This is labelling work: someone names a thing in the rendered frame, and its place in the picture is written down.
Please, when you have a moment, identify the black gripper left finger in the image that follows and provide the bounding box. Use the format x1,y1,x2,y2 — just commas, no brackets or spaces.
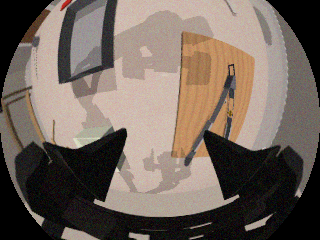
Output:
43,128,127,203

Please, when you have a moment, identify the wooden board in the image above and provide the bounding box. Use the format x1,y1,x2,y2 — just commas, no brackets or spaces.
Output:
171,31,255,159

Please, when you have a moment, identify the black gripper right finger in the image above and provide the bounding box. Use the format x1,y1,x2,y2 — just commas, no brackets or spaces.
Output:
203,129,281,200

